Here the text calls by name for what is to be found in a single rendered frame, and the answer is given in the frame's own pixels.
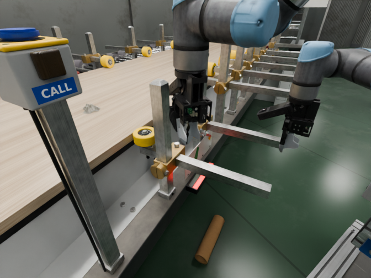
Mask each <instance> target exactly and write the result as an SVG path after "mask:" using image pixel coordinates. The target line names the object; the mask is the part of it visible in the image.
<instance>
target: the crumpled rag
mask: <svg viewBox="0 0 371 278"><path fill-rule="evenodd" d="M99 109H100V107H97V106H94V105H93V104H92V103H91V104H86V106H84V107H83V110H84V112H83V113H84V114H91V113H92V112H93V111H99Z"/></svg>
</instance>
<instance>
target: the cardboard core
mask: <svg viewBox="0 0 371 278"><path fill-rule="evenodd" d="M224 222H225V220H224V218H223V217H221V216H219V215H214V217H213V219H212V221H211V223H210V225H209V227H208V229H207V231H206V234H205V236H204V238H203V240H202V242H201V244H200V246H199V248H198V250H197V252H196V254H195V258H196V259H197V261H199V262H200V263H202V264H207V263H208V260H209V258H210V255H211V253H212V251H213V249H214V246H215V243H216V241H217V239H218V236H219V234H220V232H221V229H222V227H223V225H224Z"/></svg>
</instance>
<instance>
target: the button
mask: <svg viewBox="0 0 371 278"><path fill-rule="evenodd" d="M39 36H40V33H39V31H38V30H36V29H35V28H6V29H0V38H1V39H2V40H4V41H17V40H31V39H38V38H39Z"/></svg>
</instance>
